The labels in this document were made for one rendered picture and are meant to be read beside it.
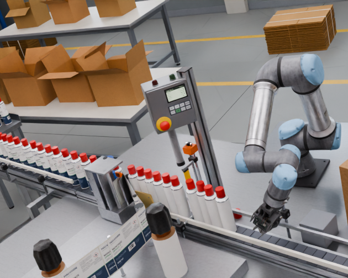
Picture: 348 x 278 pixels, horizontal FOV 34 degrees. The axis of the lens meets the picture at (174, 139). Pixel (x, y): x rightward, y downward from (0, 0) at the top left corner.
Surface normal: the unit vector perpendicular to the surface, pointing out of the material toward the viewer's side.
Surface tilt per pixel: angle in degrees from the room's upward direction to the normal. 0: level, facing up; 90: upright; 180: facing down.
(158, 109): 90
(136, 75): 90
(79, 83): 90
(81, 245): 0
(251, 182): 0
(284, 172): 30
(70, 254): 0
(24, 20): 90
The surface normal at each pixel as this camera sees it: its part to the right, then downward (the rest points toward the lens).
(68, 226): -0.26, -0.86
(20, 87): -0.45, 0.51
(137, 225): 0.77, 0.10
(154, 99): 0.22, 0.40
